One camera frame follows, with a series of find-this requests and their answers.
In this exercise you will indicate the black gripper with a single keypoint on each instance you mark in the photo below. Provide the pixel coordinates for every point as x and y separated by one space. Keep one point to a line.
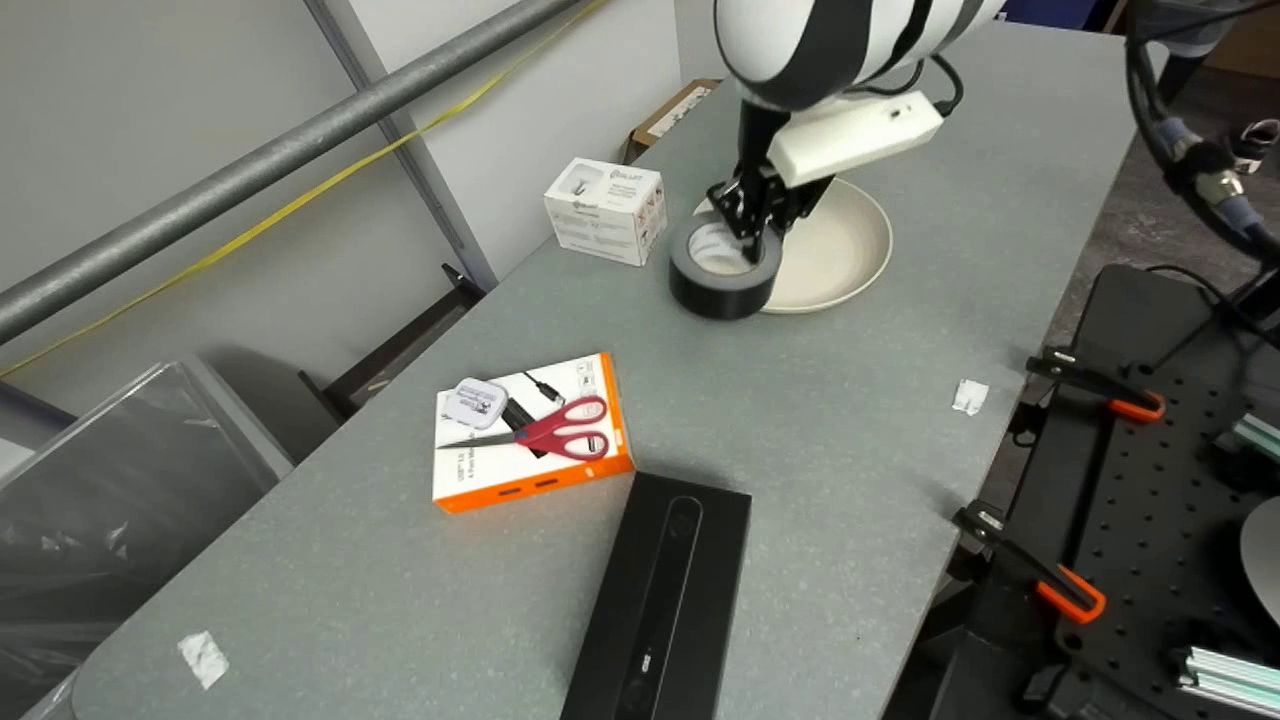
760 152

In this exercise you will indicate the black tape roll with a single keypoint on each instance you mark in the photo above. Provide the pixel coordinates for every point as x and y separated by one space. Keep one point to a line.
706 281

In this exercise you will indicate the cream round plate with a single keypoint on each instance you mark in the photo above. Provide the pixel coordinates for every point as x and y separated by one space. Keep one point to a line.
842 245

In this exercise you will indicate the white tape piece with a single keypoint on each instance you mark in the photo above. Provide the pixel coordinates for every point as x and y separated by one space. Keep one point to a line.
969 396

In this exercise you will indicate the brown framed board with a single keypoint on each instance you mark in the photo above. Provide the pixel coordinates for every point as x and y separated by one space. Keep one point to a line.
671 119

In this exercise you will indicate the white printed carton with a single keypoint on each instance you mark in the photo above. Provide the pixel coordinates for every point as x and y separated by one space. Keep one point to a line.
604 210

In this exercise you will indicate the orange and white box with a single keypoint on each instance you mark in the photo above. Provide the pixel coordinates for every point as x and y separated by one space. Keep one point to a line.
527 471

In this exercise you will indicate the long black box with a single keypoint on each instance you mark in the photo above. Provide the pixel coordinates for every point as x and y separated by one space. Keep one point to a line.
661 601

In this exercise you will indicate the black perforated base board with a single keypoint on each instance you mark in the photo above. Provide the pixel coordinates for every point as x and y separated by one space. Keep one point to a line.
1147 532

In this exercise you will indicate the grey horizontal metal pipe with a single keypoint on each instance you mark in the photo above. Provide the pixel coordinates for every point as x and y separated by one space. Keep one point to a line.
241 182

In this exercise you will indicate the aluminium extrusion bar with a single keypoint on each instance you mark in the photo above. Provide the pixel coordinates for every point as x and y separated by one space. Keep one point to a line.
1253 435
1224 682

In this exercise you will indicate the grey round disc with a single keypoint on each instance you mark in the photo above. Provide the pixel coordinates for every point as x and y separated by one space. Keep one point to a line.
1264 563

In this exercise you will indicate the white label sticker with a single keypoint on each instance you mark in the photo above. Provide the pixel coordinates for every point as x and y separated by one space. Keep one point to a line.
202 658

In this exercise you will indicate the grey plastic bin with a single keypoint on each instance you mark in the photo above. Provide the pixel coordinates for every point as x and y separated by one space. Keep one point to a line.
122 532

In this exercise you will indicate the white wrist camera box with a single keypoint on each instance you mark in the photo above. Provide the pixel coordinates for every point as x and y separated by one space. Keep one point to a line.
863 133

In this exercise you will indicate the grey vertical post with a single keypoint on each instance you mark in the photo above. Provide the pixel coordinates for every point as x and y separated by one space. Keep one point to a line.
403 142

